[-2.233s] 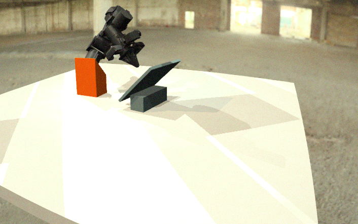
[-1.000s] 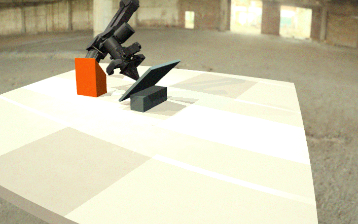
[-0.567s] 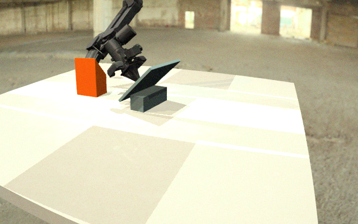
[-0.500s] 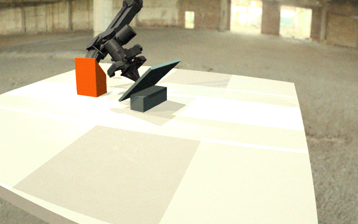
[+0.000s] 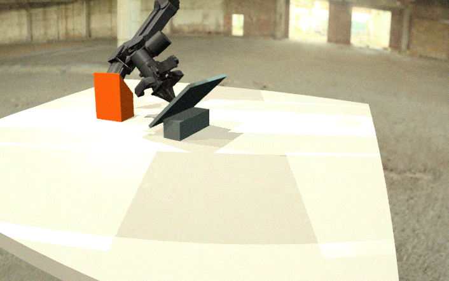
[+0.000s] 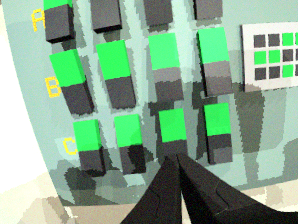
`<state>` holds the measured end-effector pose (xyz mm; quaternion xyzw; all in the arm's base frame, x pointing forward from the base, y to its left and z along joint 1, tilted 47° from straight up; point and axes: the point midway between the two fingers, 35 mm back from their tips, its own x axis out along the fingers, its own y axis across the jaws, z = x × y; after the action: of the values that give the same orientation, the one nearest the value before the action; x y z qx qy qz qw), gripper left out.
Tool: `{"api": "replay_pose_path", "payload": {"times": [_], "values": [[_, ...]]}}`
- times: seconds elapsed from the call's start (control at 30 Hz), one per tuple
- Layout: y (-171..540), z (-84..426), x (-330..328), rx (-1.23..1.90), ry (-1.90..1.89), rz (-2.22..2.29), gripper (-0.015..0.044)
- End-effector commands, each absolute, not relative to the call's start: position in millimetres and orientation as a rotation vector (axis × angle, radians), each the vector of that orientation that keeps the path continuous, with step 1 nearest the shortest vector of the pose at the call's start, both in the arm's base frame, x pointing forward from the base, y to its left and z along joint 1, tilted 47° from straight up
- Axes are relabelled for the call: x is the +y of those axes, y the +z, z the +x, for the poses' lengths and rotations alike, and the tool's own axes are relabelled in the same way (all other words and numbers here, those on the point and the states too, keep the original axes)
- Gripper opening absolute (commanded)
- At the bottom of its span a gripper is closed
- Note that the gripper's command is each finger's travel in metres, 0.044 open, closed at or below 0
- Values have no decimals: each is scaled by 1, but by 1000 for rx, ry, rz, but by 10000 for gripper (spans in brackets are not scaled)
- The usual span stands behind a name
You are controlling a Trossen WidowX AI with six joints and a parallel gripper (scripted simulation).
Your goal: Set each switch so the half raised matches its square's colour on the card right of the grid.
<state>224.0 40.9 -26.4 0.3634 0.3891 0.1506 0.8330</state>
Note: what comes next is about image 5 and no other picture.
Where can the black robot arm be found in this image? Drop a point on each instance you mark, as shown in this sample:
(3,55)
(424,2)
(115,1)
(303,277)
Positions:
(148,42)

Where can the grey-green switch panel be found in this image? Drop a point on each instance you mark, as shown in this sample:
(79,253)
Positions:
(181,118)

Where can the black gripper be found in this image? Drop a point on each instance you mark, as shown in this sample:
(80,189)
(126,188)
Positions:
(162,86)

